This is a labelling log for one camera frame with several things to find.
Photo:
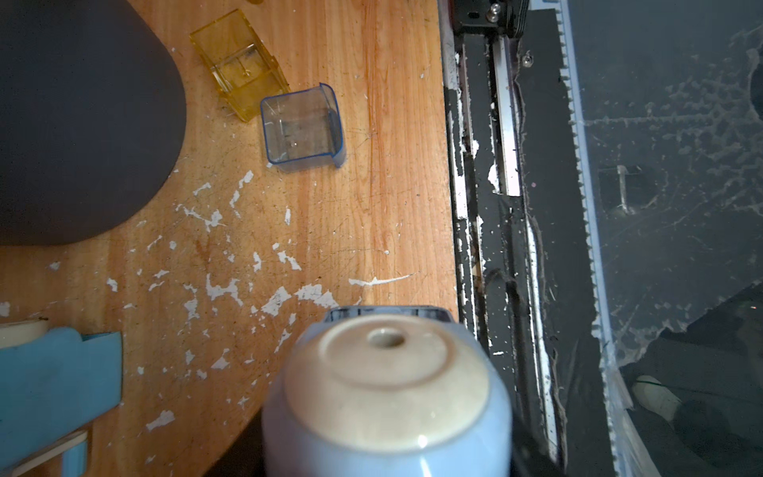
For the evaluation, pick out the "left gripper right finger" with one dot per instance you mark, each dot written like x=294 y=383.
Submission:
x=527 y=459

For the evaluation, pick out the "yellow clear shavings tray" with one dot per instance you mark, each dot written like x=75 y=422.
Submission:
x=241 y=65

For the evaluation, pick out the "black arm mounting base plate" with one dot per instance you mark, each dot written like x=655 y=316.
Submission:
x=524 y=282

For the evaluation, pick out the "light blue sharpener front row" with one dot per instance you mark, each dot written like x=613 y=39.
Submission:
x=387 y=391

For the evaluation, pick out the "blue sharpener back row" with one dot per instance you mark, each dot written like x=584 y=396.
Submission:
x=54 y=382

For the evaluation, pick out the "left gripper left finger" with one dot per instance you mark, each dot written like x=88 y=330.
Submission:
x=245 y=457

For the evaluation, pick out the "dark grey garbage bin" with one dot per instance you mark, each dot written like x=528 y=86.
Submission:
x=93 y=119

